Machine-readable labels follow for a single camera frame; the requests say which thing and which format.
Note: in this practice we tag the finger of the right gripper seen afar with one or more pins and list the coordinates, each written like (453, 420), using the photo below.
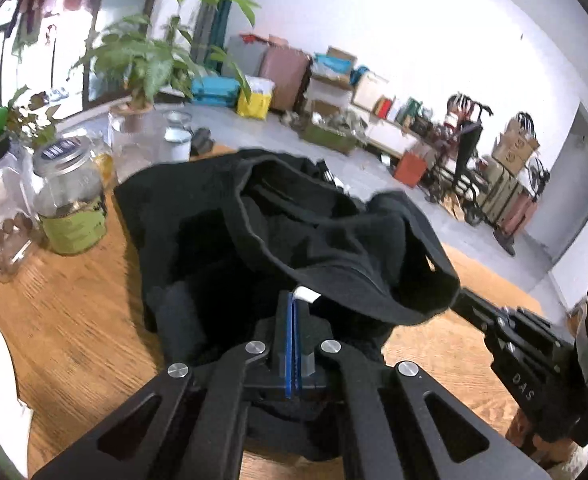
(476, 310)

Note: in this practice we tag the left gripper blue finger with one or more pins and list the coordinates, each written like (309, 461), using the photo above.
(308, 332)
(282, 344)

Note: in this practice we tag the black garment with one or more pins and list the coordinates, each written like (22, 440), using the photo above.
(220, 239)

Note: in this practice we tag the black cart with clothes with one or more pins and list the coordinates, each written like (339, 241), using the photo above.
(450, 182)

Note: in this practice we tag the olive storage trunks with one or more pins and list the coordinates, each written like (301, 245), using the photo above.
(505, 204)

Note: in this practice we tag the orange paper bag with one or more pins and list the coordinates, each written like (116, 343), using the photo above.
(410, 169)

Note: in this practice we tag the cardboard boxes stack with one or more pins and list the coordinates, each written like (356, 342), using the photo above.
(516, 144)

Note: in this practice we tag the green crate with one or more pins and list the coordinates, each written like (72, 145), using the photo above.
(329, 138)

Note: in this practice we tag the white mug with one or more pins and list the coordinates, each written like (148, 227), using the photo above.
(178, 134)

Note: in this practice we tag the yellow shopping bag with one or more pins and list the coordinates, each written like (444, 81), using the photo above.
(256, 104)

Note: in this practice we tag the teal suitcase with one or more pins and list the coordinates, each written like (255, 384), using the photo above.
(215, 91)

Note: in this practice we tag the pink suitcase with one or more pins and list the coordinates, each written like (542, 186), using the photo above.
(285, 67)

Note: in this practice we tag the glass jar green label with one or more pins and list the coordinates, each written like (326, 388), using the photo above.
(70, 206)

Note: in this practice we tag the potted green plant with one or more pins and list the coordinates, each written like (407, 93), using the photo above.
(145, 65)

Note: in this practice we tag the clear glass jar cookies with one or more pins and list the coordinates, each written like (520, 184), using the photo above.
(19, 234)

